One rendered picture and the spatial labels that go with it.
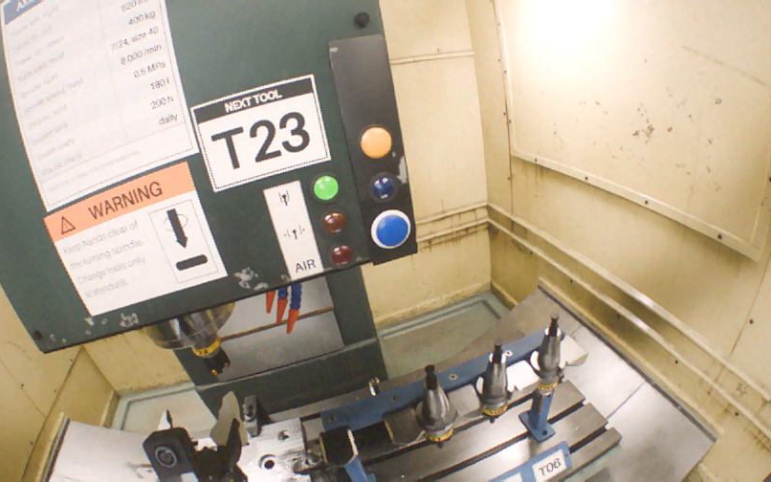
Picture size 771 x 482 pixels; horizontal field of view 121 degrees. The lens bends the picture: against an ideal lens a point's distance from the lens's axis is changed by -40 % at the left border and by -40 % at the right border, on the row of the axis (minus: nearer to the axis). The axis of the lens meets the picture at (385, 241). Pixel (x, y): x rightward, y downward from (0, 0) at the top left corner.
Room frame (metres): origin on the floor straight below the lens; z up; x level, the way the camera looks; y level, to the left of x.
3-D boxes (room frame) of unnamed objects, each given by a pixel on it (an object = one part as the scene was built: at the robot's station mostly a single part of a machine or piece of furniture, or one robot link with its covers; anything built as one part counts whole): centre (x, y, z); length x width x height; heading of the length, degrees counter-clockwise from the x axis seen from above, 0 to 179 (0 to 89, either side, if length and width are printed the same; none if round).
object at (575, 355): (0.42, -0.30, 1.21); 0.07 x 0.05 x 0.01; 12
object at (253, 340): (0.87, 0.42, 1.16); 0.48 x 0.05 x 0.51; 102
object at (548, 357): (0.40, -0.24, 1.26); 0.04 x 0.04 x 0.07
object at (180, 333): (0.44, 0.33, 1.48); 0.16 x 0.16 x 0.12
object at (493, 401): (0.38, -0.14, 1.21); 0.06 x 0.06 x 0.03
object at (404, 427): (0.35, 0.03, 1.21); 0.07 x 0.05 x 0.01; 12
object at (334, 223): (0.29, 0.04, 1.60); 0.02 x 0.01 x 0.02; 102
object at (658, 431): (0.57, -0.31, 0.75); 0.89 x 0.70 x 0.26; 12
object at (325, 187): (0.29, 0.04, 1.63); 0.02 x 0.01 x 0.02; 102
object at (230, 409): (0.26, 0.23, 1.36); 0.09 x 0.03 x 0.06; 174
